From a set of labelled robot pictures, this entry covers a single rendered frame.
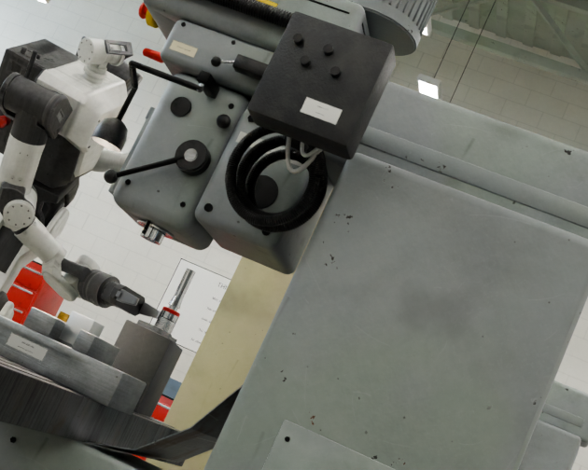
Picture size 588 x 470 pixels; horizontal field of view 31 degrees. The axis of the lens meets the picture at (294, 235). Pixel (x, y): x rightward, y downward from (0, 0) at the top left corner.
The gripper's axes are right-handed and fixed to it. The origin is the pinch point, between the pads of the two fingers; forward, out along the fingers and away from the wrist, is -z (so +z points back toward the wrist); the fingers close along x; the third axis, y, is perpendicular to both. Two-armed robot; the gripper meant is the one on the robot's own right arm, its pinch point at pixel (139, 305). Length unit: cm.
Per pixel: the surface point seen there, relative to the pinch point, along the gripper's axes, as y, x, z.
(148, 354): -11.0, 13.1, -19.4
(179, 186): 21, 49, -35
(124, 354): -13.4, 15.4, -14.7
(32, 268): 23, -320, 350
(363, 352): 3, 47, -87
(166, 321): -1.3, 1.9, -11.4
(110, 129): 28, 51, -11
